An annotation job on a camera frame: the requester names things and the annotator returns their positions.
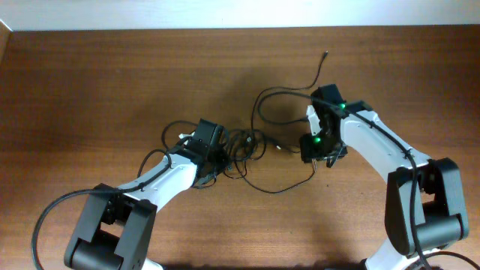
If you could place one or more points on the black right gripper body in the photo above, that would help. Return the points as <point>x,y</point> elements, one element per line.
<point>320,145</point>

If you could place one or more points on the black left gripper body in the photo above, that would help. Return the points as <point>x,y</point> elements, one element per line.
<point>220,160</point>

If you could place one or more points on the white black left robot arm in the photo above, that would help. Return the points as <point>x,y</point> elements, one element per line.
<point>114,230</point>

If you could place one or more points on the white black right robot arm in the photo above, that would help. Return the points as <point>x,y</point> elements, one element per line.
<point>425,209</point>

